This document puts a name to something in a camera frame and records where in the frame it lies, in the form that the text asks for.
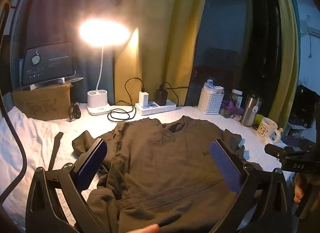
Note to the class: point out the clear jar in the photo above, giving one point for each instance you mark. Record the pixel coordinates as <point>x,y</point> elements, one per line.
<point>237,97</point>

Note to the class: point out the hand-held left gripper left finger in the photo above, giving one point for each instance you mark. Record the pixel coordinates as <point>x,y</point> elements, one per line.
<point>92,164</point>

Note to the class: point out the brown cardboard box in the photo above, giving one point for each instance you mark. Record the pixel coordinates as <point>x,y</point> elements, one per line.
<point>42,101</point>

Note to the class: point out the white textured bedspread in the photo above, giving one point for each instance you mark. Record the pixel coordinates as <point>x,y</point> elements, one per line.
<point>100,125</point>

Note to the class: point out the white garment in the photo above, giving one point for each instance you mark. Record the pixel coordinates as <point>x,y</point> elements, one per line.
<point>22,145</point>

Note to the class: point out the purple cloth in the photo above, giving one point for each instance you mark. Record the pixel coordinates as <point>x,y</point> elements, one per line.
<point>232,110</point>

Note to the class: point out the tissue pack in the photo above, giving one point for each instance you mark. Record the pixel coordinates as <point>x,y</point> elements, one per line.
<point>212,86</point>

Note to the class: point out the yellow curtain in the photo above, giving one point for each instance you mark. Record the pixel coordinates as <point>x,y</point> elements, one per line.
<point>170,35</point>

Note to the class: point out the black charger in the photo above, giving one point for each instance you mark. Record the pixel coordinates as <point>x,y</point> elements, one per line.
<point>161,96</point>

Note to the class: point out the olive brown t-shirt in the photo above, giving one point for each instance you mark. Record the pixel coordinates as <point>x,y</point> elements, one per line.
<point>160,162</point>

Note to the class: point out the white bear mug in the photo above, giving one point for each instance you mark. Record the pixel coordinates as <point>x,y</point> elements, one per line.
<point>266,129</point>

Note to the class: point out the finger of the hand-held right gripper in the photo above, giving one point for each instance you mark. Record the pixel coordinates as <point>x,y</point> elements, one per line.
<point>277,151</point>

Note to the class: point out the white power strip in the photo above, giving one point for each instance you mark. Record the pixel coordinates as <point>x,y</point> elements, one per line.
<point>160,108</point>

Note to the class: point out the white desk lamp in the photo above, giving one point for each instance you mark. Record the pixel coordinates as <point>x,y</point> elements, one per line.
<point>98,102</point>

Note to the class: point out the dark monitor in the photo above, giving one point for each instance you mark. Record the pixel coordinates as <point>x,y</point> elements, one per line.
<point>303,105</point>

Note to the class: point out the teal curtain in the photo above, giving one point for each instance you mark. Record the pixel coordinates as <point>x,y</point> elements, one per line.
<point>55,10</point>

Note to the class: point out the white perforated basket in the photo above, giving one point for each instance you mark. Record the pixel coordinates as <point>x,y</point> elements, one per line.
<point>210,102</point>

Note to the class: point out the white charger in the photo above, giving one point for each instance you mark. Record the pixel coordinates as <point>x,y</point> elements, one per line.
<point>143,99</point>

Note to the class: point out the person's right hand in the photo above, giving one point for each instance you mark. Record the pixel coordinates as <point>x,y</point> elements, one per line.
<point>298,189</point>

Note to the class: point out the steel thermos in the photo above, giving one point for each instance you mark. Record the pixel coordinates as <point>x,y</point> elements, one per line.
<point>250,110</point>

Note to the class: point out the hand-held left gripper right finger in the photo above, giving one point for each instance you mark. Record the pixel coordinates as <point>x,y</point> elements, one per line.
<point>225,169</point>

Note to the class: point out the person's left hand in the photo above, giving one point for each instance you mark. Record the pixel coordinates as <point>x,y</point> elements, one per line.
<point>147,230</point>

